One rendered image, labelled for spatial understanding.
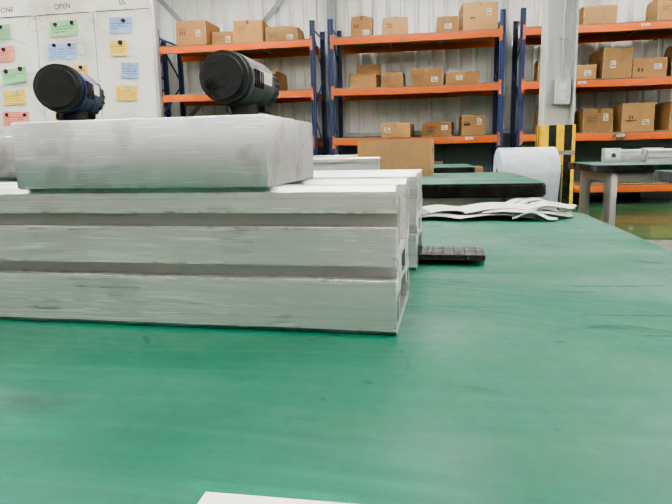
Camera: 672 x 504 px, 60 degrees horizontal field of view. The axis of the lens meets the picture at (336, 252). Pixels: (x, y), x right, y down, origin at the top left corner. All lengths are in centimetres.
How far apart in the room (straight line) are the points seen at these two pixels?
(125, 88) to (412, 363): 349
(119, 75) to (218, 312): 342
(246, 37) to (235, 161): 1024
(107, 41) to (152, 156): 345
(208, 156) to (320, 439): 18
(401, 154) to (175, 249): 214
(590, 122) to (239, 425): 1005
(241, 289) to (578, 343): 19
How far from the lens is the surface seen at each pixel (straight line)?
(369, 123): 1098
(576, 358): 32
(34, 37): 405
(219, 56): 69
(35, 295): 42
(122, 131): 37
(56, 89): 82
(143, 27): 371
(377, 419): 24
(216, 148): 34
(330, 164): 205
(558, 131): 607
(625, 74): 1040
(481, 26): 1021
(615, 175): 388
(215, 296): 36
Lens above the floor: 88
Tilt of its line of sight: 10 degrees down
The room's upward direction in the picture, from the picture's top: 1 degrees counter-clockwise
